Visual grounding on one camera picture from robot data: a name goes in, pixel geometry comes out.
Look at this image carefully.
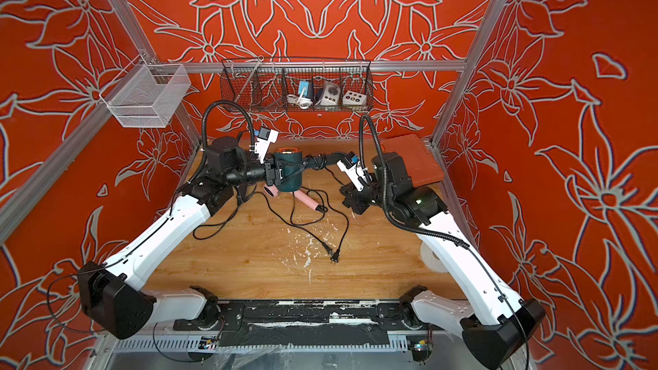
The dark green hair dryer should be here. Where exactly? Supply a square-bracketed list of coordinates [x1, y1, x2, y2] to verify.
[272, 147, 349, 193]

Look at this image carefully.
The pink hair dryer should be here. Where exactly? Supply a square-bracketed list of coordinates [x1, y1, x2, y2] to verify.
[263, 185, 328, 213]

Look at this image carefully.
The green dryer black cord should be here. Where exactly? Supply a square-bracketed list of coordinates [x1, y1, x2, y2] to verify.
[302, 151, 361, 186]

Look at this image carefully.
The pink dryer black cord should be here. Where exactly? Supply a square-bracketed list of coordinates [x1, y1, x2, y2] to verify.
[256, 184, 351, 264]

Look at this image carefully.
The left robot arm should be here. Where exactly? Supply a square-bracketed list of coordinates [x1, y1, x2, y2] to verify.
[70, 100, 283, 339]

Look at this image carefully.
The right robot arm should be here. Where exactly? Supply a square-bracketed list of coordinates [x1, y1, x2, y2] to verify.
[337, 134, 546, 369]

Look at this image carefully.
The orange tool case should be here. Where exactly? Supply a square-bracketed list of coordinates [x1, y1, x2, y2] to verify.
[381, 134, 445, 187]

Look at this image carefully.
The white tape roll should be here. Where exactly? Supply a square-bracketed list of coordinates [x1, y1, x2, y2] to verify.
[420, 242, 447, 273]

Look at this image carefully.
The blue small box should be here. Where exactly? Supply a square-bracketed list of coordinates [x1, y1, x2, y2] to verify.
[297, 81, 311, 99]

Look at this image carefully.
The white power adapter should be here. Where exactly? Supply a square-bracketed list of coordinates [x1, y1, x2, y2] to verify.
[315, 82, 341, 107]

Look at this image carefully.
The white socket cube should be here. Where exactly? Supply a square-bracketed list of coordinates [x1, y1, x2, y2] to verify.
[342, 91, 367, 109]

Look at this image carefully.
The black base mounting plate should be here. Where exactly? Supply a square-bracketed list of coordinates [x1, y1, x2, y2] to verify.
[173, 299, 446, 351]

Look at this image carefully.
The clear plastic bin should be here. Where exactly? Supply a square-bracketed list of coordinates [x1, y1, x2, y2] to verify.
[103, 64, 191, 128]

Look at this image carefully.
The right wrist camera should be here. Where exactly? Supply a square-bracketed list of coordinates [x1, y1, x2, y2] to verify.
[337, 153, 370, 192]

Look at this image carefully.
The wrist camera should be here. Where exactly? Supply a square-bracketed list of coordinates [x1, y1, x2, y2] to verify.
[337, 153, 370, 192]
[254, 126, 279, 164]

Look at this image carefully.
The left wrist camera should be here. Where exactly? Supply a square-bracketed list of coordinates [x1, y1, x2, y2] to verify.
[254, 126, 279, 164]

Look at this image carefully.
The white coiled cable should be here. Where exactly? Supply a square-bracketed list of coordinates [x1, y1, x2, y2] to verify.
[285, 93, 314, 110]

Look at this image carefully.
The black wire wall basket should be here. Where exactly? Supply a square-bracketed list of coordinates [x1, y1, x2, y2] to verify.
[221, 57, 375, 113]

